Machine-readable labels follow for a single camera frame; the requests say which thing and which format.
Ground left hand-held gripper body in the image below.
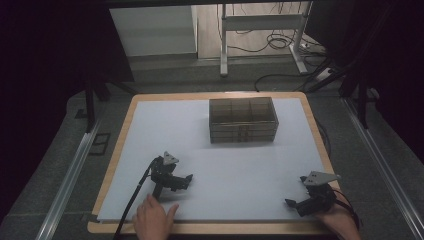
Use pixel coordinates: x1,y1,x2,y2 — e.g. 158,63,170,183
148,150,181,201

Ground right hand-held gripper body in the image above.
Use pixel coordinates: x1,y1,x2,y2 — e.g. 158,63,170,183
295,170,342,218

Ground person's right hand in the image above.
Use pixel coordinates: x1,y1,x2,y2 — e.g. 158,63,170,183
313,199,363,240

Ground person's left hand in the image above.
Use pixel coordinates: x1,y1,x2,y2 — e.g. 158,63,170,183
132,193,180,240

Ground white table mat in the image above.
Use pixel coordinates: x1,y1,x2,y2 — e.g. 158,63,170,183
96,97,327,223

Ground clear grey drawer organizer box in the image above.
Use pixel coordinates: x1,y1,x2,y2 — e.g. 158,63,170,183
208,96,280,145

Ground black stand legs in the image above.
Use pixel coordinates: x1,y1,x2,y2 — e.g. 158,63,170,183
338,74,381,130
83,74,139,134

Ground white power strip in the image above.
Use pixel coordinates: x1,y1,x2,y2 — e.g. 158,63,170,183
314,67,334,82

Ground white cabinet panel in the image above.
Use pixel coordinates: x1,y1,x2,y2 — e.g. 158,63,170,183
109,5,199,58

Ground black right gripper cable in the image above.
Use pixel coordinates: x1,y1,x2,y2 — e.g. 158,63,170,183
330,187,363,231

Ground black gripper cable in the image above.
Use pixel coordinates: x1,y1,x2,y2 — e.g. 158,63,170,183
112,159,158,240
330,187,363,231

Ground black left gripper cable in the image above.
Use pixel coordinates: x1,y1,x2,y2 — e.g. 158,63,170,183
112,159,158,240

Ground black floor bracket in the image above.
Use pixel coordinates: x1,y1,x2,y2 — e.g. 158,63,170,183
88,132,112,157

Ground aluminium rail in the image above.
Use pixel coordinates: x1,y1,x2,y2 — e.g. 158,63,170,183
34,119,102,240
341,97,424,240

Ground long black floor cable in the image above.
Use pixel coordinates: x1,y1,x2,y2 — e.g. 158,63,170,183
253,58,331,93

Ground coiled black floor cable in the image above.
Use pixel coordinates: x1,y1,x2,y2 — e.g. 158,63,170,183
265,30,296,52

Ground white metal desk frame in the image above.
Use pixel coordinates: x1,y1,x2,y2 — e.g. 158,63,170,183
218,1,314,78

